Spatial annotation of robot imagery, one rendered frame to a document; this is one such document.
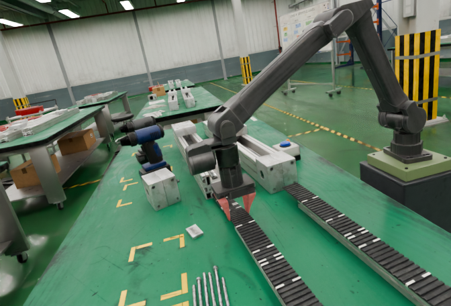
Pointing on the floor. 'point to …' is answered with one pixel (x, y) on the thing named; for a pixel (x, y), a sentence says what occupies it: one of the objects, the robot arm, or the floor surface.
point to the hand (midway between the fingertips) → (237, 213)
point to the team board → (288, 27)
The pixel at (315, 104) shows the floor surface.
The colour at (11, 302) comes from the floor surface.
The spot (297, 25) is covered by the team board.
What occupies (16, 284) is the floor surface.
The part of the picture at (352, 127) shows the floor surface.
